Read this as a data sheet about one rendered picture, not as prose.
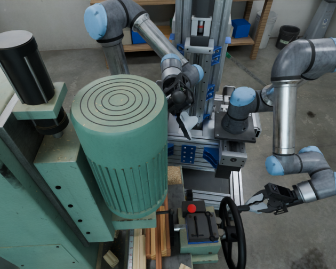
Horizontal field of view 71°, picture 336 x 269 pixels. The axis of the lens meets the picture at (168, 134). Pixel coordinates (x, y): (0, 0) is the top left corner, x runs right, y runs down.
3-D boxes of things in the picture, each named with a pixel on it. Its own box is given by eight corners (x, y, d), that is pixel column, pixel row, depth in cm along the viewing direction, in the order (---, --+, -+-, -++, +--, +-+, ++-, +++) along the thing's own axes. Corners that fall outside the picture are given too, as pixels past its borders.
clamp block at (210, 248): (217, 255, 83) (222, 246, 77) (180, 257, 83) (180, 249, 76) (210, 215, 93) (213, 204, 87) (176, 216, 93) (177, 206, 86)
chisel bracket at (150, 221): (157, 229, 78) (156, 219, 72) (114, 232, 78) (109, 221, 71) (156, 208, 83) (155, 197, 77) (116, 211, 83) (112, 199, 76)
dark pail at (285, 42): (296, 50, 362) (304, 32, 341) (279, 52, 360) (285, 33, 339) (287, 41, 382) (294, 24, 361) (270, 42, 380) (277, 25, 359)
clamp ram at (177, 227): (191, 245, 82) (193, 235, 76) (169, 246, 82) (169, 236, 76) (188, 220, 89) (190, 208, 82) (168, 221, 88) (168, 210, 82)
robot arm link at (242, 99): (224, 105, 132) (229, 85, 122) (247, 103, 133) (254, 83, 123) (230, 120, 124) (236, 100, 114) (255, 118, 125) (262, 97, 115)
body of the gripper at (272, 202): (273, 216, 93) (305, 208, 89) (268, 208, 87) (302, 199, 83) (266, 198, 98) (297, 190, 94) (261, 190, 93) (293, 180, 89)
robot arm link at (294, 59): (280, 37, 75) (277, 181, 85) (312, 36, 76) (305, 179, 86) (262, 44, 87) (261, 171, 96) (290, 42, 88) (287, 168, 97)
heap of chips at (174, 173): (182, 183, 100) (182, 179, 97) (148, 185, 99) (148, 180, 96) (180, 166, 106) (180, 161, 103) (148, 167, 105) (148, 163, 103)
